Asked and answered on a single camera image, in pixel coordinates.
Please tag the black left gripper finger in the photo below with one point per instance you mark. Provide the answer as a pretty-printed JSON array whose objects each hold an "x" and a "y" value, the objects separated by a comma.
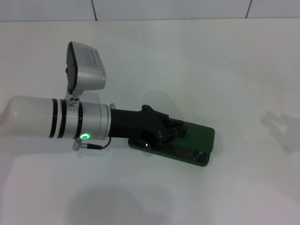
[
  {"x": 175, "y": 125},
  {"x": 168, "y": 141}
]

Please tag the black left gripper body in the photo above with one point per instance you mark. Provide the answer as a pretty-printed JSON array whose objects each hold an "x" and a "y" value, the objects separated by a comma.
[{"x": 131, "y": 124}]

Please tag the green glasses case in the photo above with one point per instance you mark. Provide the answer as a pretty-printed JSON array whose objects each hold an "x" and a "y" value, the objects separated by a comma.
[{"x": 199, "y": 138}]

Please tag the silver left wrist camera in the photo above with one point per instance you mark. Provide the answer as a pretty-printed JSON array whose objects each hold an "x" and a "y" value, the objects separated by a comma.
[{"x": 90, "y": 75}]

